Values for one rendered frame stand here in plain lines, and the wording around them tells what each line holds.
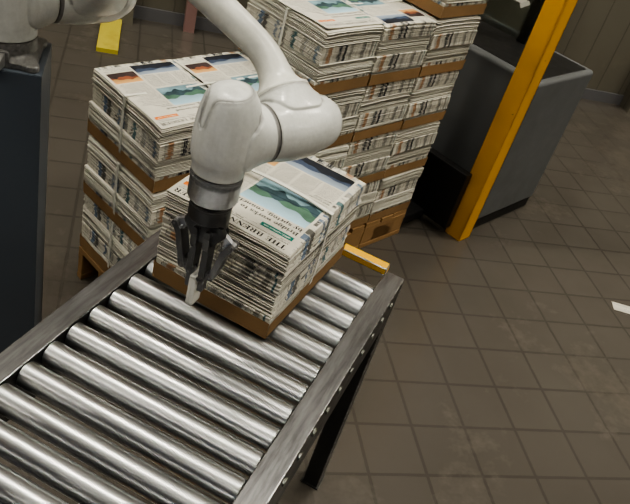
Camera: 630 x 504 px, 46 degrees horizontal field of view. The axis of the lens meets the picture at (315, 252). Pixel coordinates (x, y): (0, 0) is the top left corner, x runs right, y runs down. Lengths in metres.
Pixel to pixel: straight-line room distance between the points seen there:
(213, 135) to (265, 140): 0.09
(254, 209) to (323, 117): 0.28
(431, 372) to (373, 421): 0.38
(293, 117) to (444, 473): 1.56
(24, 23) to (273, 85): 0.79
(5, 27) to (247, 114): 0.86
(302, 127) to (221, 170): 0.16
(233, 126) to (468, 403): 1.84
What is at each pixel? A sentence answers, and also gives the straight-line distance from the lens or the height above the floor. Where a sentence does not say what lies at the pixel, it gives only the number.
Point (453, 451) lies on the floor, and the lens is 2.60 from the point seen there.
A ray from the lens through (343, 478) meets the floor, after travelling 2.38.
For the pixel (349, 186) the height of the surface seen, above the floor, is 1.03.
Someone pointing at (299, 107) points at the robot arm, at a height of 1.31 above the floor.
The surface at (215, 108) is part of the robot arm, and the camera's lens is 1.15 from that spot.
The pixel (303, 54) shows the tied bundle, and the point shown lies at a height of 0.95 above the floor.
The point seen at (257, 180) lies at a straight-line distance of 1.56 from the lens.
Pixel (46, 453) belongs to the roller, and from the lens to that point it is 1.29.
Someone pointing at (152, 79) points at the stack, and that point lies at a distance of 2.36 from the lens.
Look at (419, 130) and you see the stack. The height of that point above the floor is 0.58.
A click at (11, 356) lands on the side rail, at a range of 1.43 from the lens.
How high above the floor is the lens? 1.84
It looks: 35 degrees down
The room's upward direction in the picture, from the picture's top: 17 degrees clockwise
